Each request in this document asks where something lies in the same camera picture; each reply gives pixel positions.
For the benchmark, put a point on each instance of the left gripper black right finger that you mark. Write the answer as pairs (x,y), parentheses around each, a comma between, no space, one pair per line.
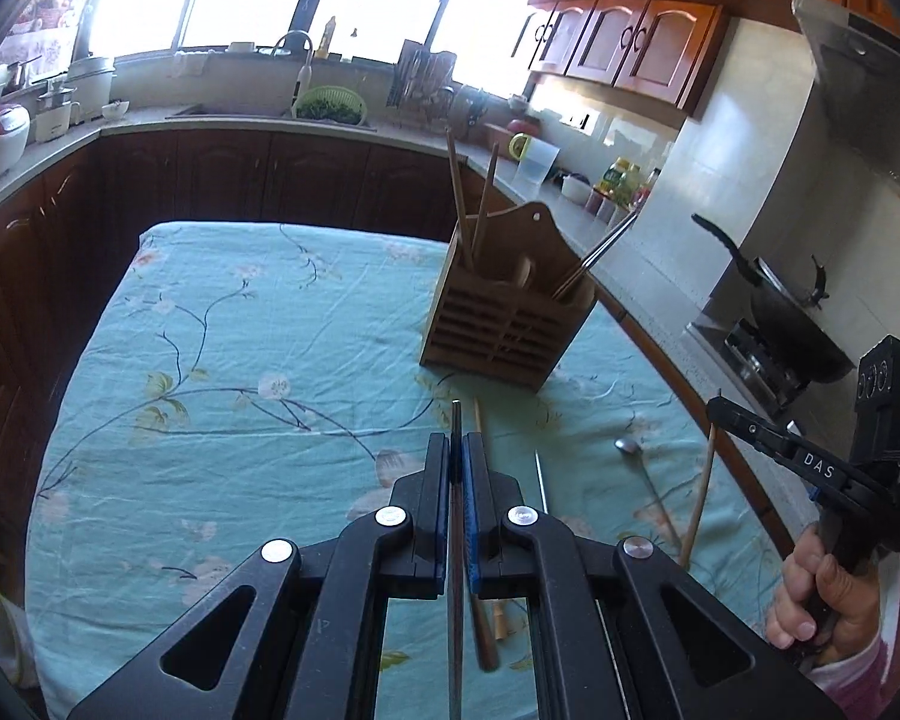
(618,630)

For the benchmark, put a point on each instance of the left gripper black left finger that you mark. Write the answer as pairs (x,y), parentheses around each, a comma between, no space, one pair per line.
(294,631)

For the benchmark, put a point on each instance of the metal chopstick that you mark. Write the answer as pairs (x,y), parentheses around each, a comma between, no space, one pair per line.
(604,253)
(596,254)

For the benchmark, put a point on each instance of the steel fork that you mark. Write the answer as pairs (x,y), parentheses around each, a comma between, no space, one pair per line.
(541,482)

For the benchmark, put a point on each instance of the dark wooden chopstick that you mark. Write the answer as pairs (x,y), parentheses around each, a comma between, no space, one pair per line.
(458,198)

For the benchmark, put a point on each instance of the pink sleeved right forearm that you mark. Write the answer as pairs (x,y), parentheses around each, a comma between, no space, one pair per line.
(867,685)

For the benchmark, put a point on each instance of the person's right hand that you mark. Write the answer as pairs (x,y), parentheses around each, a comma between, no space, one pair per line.
(811,572)

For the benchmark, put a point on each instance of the brown wooden chopstick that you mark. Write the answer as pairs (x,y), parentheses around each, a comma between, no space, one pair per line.
(455,570)

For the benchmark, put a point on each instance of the gas stove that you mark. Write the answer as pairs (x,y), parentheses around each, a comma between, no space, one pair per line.
(745,358)

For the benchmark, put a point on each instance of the black wok with lid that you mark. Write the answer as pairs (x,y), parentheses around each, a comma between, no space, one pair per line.
(790,334)

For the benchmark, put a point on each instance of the steel spoon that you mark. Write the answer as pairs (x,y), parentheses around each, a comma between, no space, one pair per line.
(632,453)

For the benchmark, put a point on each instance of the teal floral tablecloth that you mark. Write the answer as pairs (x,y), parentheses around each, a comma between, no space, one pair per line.
(251,381)

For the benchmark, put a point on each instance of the wooden utensil holder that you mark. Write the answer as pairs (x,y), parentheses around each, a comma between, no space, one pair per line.
(500,312)

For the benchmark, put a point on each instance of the yellow oil bottle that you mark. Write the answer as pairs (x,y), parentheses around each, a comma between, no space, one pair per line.
(613,182)

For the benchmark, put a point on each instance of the steel range hood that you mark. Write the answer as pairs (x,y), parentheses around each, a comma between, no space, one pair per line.
(858,71)

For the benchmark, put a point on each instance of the clear measuring jug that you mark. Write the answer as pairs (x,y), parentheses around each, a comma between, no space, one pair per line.
(534,157)

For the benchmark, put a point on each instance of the wooden upper cabinets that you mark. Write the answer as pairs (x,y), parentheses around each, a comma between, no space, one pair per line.
(660,49)

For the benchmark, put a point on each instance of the green colander with vegetables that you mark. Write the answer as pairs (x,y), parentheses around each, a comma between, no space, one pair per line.
(328,103)

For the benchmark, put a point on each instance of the chrome sink faucet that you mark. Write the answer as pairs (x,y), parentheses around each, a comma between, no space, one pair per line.
(297,45)

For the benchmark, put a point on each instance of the knife block rack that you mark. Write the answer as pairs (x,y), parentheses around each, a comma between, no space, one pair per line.
(423,81)

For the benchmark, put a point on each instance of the white steamer pot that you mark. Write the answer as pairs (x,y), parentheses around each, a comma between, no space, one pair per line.
(91,81)

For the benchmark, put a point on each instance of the tropical beach poster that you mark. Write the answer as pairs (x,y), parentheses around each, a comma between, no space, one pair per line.
(43,37)

